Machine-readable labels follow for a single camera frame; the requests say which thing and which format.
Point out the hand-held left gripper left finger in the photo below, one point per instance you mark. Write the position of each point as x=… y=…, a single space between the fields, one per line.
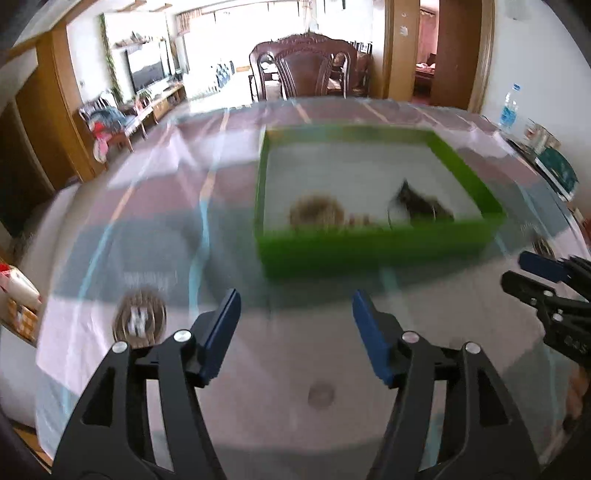
x=221 y=332

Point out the wooden chair with clothes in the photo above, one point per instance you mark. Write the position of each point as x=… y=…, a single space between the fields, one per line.
x=111 y=124

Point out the dark green desk calendar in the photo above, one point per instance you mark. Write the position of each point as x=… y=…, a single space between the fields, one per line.
x=558 y=170

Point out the clear water bottle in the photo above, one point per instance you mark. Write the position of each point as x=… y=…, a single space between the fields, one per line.
x=509 y=113

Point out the white wrist watch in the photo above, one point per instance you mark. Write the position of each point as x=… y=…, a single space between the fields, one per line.
x=316 y=212

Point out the striped tablecloth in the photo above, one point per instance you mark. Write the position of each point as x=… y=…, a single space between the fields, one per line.
x=138 y=221

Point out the person's right hand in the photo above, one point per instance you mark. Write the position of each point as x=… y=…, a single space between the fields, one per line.
x=574 y=397

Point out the green vine garland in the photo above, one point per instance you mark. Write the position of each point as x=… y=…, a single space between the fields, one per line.
x=111 y=60

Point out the wooden television cabinet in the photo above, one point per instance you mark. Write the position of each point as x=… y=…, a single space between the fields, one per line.
x=166 y=104

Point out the cardboard box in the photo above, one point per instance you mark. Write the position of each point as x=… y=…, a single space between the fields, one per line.
x=23 y=321

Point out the flat screen television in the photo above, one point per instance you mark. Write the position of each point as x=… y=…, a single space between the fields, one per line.
x=147 y=69

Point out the carved wooden chair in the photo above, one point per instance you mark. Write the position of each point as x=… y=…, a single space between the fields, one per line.
x=304 y=69

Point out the red white paper bag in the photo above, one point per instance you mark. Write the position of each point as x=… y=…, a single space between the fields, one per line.
x=18 y=286

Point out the black clip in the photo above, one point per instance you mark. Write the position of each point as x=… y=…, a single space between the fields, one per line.
x=418 y=203

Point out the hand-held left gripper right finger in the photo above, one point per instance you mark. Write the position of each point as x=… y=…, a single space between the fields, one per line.
x=371 y=337

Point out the shiny green box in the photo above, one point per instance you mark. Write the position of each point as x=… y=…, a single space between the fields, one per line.
x=369 y=254

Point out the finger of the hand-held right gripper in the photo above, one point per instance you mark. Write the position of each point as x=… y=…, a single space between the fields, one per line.
x=540 y=266
x=531 y=290

